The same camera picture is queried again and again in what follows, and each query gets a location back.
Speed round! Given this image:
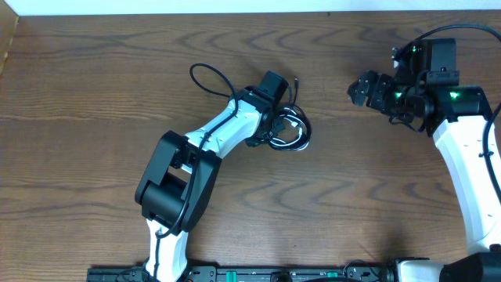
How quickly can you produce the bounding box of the white cable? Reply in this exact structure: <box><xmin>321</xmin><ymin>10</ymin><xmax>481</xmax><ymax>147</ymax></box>
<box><xmin>269</xmin><ymin>113</ymin><xmax>305</xmax><ymax>149</ymax></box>

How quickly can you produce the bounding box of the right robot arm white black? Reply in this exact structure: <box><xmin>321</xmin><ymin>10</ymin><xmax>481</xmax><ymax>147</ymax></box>
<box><xmin>348</xmin><ymin>38</ymin><xmax>500</xmax><ymax>281</ymax></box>

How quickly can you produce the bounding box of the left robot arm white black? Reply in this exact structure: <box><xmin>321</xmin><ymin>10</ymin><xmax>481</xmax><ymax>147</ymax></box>
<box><xmin>135</xmin><ymin>86</ymin><xmax>288</xmax><ymax>281</ymax></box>

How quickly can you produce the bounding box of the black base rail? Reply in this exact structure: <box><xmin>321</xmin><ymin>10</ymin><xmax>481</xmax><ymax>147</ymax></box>
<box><xmin>85</xmin><ymin>263</ymin><xmax>398</xmax><ymax>282</ymax></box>

